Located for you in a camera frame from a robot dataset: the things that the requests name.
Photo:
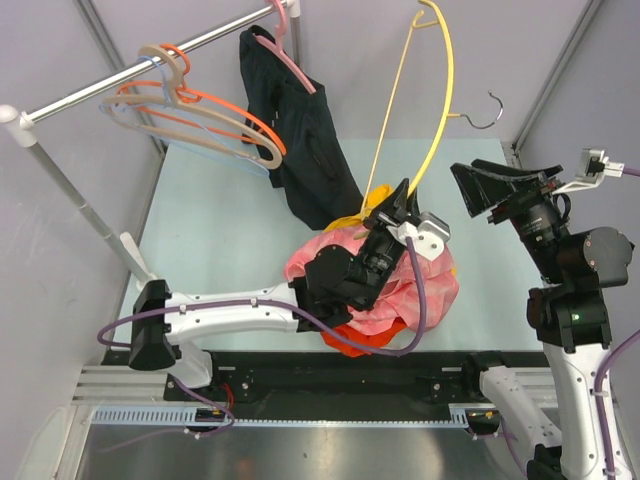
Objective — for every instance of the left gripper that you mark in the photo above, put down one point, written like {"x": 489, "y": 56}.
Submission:
{"x": 402, "y": 201}

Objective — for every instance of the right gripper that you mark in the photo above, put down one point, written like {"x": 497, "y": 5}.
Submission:
{"x": 481, "y": 188}

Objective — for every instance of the yellow hanger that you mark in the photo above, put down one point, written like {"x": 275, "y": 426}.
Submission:
{"x": 430, "y": 101}

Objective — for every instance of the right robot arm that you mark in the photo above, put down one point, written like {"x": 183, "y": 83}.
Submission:
{"x": 569, "y": 317}

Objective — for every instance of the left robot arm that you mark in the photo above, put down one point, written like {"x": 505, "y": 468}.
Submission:
{"x": 334, "y": 285}

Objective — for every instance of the yellow shorts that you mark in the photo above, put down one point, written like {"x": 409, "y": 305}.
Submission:
{"x": 351, "y": 233}

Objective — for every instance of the dark navy shorts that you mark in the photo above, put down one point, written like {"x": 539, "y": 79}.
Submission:
{"x": 317, "y": 181}

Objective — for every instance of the beige hanger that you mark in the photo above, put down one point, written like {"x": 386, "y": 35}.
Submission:
{"x": 200, "y": 115}

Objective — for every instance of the orange shorts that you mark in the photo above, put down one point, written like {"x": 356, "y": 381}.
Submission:
{"x": 378, "y": 340}

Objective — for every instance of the orange hanger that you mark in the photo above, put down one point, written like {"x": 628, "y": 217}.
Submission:
{"x": 215, "y": 110}

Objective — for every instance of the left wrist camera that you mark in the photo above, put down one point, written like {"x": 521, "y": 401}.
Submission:
{"x": 429, "y": 234}

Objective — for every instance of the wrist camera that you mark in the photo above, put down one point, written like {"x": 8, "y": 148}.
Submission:
{"x": 594, "y": 166}
{"x": 429, "y": 234}

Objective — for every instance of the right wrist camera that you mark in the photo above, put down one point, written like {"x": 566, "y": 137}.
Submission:
{"x": 594, "y": 166}

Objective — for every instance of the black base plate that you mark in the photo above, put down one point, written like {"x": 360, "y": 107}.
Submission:
{"x": 317, "y": 387}

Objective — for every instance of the metal clothes rail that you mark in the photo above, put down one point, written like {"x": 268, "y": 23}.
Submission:
{"x": 13, "y": 120}

